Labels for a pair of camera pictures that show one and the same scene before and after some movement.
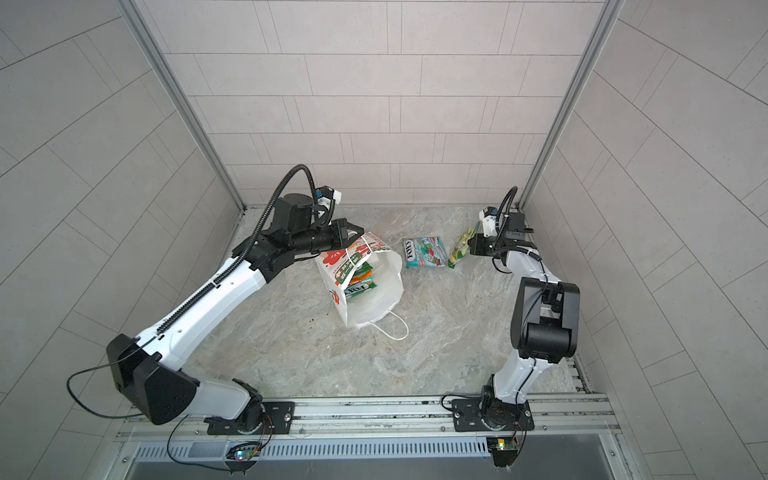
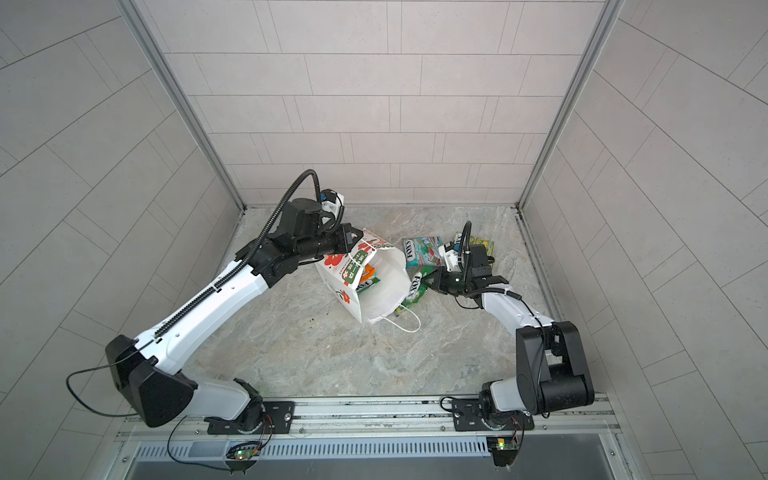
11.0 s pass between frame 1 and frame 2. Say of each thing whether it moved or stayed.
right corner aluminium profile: stayed
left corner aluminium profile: stayed
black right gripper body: moved
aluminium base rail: stayed
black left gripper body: stayed
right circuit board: stayed
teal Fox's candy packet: stayed
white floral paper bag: moved
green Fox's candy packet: moved
